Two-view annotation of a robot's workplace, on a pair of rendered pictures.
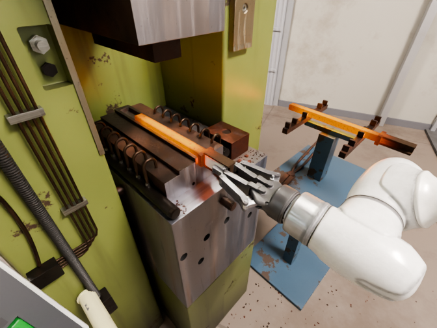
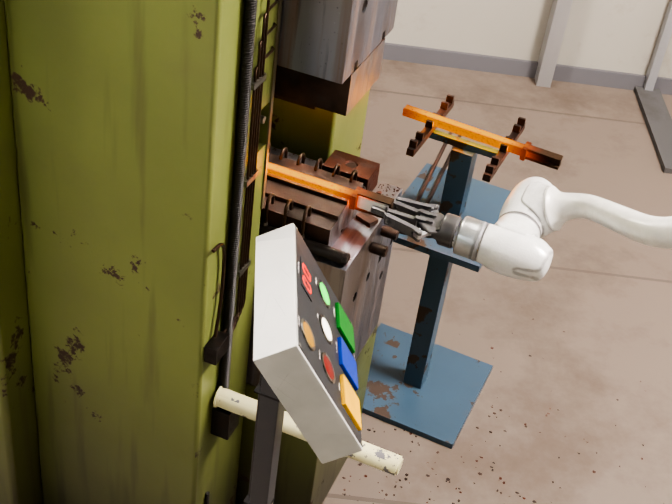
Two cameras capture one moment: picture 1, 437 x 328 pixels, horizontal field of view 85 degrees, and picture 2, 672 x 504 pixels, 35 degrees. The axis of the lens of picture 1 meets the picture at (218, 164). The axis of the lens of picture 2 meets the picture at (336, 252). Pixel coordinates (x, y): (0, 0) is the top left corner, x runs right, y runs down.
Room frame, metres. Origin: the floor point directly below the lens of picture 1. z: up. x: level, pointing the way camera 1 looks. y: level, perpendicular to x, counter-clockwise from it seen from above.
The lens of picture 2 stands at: (-1.33, 0.96, 2.37)
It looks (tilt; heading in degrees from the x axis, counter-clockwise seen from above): 37 degrees down; 334
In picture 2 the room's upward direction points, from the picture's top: 8 degrees clockwise
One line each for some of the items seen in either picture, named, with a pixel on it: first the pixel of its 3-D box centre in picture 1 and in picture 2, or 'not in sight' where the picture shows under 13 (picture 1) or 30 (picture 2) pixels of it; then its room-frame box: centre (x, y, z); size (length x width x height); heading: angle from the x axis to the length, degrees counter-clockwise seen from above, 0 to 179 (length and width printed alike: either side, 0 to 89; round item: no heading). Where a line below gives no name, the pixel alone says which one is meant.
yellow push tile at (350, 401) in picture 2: not in sight; (348, 403); (-0.12, 0.30, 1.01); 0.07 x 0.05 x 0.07; 161
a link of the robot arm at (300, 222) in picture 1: (304, 217); (469, 237); (0.30, -0.17, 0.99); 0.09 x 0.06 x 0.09; 136
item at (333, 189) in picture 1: (315, 177); (451, 214); (0.79, -0.43, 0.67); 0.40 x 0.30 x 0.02; 134
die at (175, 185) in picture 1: (151, 141); (263, 188); (0.63, 0.21, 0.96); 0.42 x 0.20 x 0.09; 46
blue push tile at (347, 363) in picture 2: not in sight; (345, 364); (-0.02, 0.26, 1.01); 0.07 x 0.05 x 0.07; 161
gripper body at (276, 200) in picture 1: (272, 197); (438, 226); (0.35, -0.11, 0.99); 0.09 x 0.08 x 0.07; 46
